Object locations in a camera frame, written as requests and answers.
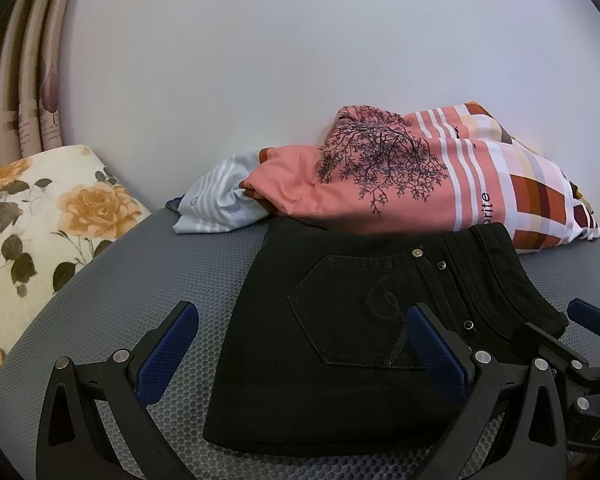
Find floral cushion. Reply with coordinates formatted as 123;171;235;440
0;145;153;406

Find beige patterned curtain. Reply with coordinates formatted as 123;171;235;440
0;0;88;171

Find light blue striped cloth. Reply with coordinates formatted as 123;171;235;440
166;150;271;236

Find grey mesh mat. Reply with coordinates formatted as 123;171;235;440
0;205;600;480

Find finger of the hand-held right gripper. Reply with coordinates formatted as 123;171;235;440
511;322;600;381
566;297;600;342

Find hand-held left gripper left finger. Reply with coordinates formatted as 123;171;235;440
36;301;200;480

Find pink plaid printed quilt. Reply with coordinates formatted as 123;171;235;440
243;102;600;253

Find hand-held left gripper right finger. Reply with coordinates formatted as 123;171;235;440
405;302;567;480

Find black pants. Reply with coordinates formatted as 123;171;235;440
202;222;570;458

